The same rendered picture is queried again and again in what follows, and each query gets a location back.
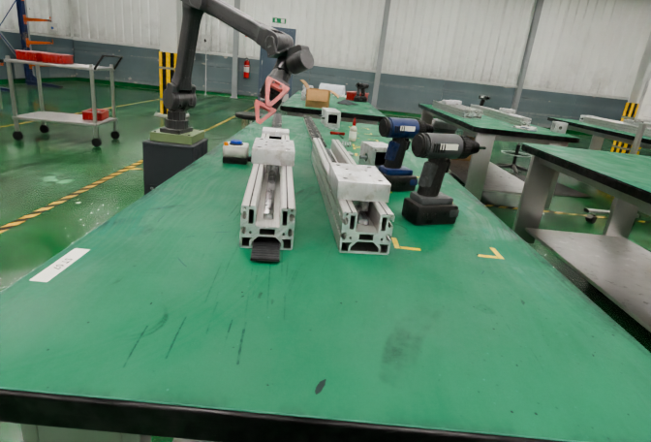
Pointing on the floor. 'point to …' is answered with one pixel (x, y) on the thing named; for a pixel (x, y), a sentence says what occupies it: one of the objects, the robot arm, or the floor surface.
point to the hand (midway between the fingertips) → (263, 112)
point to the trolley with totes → (62, 112)
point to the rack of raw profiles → (27, 32)
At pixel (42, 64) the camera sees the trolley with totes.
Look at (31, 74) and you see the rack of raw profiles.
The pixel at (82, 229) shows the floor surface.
